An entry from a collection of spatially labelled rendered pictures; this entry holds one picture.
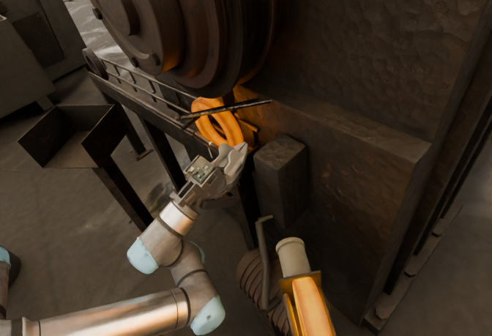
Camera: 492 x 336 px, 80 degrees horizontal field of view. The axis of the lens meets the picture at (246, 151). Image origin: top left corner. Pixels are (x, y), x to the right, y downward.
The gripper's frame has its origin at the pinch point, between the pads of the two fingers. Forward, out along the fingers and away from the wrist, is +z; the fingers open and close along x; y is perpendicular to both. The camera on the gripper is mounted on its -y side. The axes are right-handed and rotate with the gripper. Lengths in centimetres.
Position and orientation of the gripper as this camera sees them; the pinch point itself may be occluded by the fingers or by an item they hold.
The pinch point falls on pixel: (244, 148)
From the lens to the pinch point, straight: 71.7
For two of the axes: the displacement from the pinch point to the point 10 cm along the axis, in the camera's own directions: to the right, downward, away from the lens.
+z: 6.4, -7.5, 1.8
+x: -6.7, -4.3, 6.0
